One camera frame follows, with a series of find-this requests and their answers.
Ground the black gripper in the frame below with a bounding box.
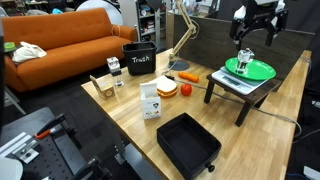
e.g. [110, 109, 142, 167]
[229, 0, 290, 47]

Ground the clear crystal glass bottle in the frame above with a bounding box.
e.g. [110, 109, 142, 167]
[234, 48, 255, 75]

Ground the dark wooden backboard panel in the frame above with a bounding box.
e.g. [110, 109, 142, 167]
[173, 13, 316, 81]

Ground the small dark wooden stool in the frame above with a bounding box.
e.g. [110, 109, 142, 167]
[203, 73, 283, 128]

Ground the white desk lamp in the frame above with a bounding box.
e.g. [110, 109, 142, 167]
[166, 0, 198, 72]

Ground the orange toy carrot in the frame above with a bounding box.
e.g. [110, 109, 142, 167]
[178, 72, 200, 83]

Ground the red toy tomato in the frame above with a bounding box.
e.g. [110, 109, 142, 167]
[180, 83, 193, 97]

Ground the background storage shelf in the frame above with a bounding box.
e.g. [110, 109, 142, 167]
[134, 0, 168, 44]

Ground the toy bread slice sandwich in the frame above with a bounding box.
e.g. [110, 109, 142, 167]
[148, 75, 179, 98]

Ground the black trash bin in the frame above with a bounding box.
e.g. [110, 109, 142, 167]
[121, 41, 158, 76]

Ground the white printed carton box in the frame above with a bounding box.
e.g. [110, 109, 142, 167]
[139, 82, 162, 120]

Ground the black rectangular tray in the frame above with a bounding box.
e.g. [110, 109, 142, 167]
[156, 112, 223, 180]

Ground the white dome object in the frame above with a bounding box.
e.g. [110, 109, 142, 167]
[76, 0, 123, 26]

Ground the small tan cardboard box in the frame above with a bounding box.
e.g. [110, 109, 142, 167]
[89, 74, 116, 101]

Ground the orange sofa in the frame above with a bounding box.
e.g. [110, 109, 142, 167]
[1, 8, 139, 93]

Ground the black orange clamp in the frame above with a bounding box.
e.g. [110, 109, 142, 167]
[34, 113, 68, 139]

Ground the white cloth bag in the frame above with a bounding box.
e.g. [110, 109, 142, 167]
[11, 41, 48, 64]

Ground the black perforated mounting board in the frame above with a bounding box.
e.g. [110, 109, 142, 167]
[0, 106, 111, 180]

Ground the green round item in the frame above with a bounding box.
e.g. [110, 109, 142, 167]
[3, 41, 17, 53]

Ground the grey cable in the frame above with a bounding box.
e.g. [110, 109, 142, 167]
[164, 74, 303, 138]

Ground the silver metal bracket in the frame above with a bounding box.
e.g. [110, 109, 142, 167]
[14, 143, 42, 165]

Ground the aluminium extrusion rail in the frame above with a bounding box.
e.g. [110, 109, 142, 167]
[0, 131, 38, 159]

